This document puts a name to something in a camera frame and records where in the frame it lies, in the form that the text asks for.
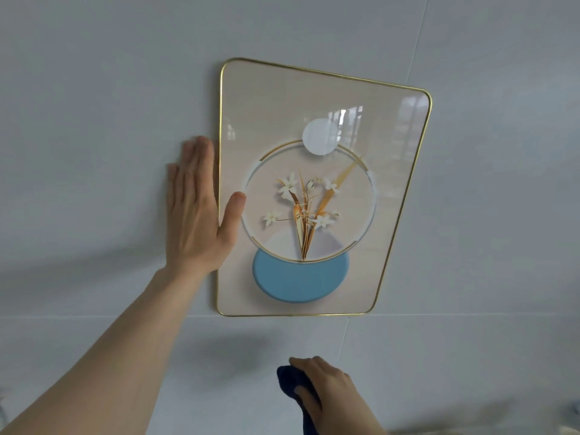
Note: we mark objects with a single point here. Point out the dark blue cleaning cloth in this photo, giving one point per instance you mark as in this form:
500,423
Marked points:
290,380

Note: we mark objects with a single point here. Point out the person's left forearm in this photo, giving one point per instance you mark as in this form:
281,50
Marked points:
104,362

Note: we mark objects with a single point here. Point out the person's left thumb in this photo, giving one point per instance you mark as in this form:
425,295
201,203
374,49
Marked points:
233,215

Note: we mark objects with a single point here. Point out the person's right thumb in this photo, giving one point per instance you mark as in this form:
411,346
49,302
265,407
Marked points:
307,397

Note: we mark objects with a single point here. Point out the person's right hand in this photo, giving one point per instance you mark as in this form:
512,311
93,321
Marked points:
337,398

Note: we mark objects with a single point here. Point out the gold framed flower wall picture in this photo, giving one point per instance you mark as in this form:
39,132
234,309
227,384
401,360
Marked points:
317,131

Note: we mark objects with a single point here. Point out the person's left hand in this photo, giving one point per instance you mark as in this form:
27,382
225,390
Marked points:
195,231

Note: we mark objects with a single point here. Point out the person's left little finger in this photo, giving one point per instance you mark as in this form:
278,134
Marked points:
172,185

